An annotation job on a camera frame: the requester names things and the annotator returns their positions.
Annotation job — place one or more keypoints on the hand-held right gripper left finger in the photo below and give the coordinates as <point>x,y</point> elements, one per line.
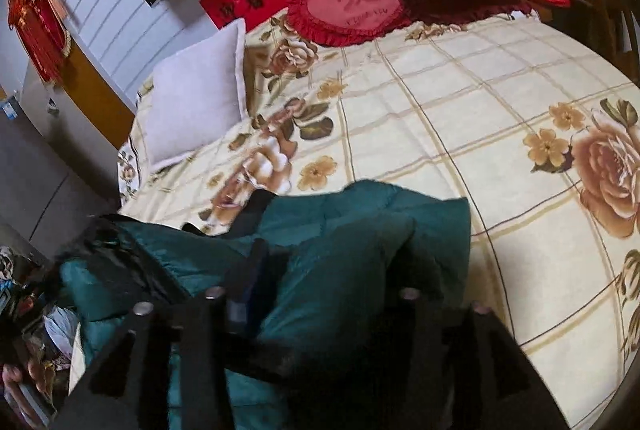
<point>247,290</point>

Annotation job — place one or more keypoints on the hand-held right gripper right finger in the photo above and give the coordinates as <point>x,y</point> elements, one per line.
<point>435,360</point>

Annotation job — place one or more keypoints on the green puffer jacket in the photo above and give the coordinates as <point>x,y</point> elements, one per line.
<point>325,270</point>

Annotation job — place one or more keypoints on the white plastic bag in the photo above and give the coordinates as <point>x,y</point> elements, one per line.
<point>62,335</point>

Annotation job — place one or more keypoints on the white pillow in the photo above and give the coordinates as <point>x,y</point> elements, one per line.
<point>195,99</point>

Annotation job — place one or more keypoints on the pile of bags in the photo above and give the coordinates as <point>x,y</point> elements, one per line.
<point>25,310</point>

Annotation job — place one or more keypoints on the grey refrigerator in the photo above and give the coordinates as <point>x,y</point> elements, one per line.
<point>40,190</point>

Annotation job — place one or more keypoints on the wooden door panel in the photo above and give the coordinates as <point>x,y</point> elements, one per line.
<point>100,89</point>

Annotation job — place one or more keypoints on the bed with floral sheet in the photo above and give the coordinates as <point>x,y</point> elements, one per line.
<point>450,109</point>

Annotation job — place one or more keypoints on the red heart-shaped cushion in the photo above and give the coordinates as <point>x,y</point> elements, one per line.
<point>350,4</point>

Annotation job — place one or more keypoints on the red hanging knot decoration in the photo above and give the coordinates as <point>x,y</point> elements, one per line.
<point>37,19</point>

